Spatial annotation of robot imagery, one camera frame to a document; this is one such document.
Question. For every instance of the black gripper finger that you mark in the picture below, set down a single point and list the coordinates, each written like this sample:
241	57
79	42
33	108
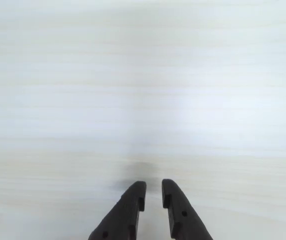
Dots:
125	215
183	220

